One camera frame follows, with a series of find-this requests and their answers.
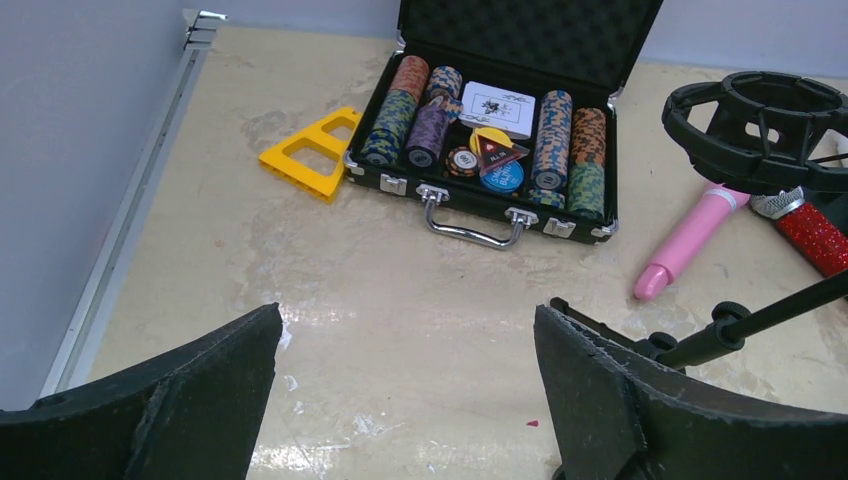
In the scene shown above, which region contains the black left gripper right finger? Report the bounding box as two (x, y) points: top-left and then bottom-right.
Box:
(534, 305), (847, 479)

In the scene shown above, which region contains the white playing card box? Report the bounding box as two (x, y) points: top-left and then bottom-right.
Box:
(459, 81), (536, 140)

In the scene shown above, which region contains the black poker chip case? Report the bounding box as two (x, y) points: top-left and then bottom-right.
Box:
(344, 1), (660, 244)

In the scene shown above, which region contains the yellow plastic triangle frame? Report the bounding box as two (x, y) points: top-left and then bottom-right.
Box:
(258, 107), (362, 204)

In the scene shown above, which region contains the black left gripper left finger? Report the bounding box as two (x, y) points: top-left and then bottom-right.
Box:
(1, 304), (283, 479)

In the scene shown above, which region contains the aluminium table edge rail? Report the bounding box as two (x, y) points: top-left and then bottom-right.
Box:
(39, 9), (228, 398)

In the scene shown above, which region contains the red glitter microphone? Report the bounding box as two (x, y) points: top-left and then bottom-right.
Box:
(749, 187), (847, 278)

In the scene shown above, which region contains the pink microphone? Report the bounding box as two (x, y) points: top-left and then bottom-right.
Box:
(633, 183), (751, 300)

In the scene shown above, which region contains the black tripod shock mount stand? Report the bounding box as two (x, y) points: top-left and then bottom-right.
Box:
(550, 71), (847, 371)

